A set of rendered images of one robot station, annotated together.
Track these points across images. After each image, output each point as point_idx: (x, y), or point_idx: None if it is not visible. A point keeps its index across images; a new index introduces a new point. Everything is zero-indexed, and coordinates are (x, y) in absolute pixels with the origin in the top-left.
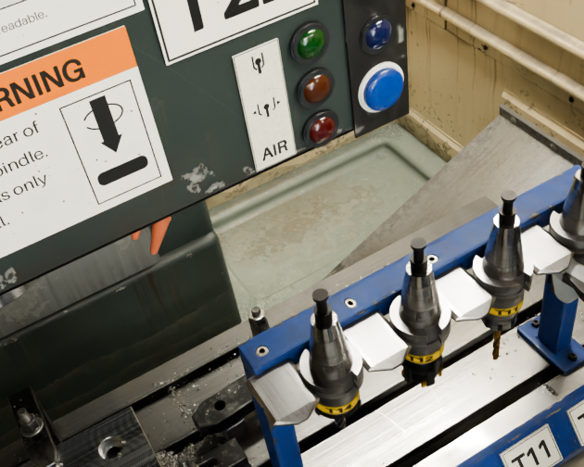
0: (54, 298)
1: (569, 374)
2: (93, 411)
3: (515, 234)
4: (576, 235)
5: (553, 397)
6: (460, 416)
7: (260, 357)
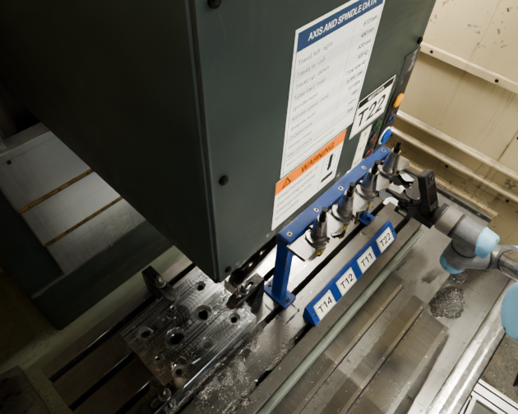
0: (131, 223)
1: (368, 226)
2: (171, 272)
3: (377, 176)
4: (390, 173)
5: (365, 236)
6: (332, 248)
7: (290, 236)
